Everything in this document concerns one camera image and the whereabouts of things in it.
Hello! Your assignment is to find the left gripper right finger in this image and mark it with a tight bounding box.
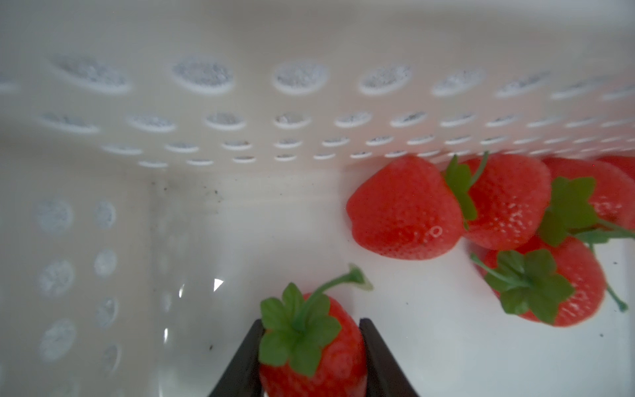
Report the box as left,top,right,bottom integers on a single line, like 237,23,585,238
359,319,419,397

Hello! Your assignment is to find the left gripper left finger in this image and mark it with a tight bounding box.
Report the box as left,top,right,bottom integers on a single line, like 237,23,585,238
208,319,264,397

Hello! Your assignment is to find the strawberry row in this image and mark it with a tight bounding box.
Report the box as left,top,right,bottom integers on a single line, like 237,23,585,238
258,264,373,397
443,154,552,251
346,156,465,261

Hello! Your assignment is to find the white perforated plastic basket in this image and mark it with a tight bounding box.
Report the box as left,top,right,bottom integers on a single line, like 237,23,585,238
1,1,634,396

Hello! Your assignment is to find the strawberry centre cluster left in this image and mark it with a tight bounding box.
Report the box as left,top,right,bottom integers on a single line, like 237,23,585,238
470,238,628,328

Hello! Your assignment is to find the strawberry cluster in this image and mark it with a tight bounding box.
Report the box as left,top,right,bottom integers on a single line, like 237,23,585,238
537,157,634,247
470,238,628,328

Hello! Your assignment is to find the strawberry centre cluster right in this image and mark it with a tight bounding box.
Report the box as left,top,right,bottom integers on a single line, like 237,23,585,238
537,157,634,247

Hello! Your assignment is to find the strawberry far right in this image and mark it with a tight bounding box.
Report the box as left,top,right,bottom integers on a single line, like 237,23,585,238
598,155,635,180

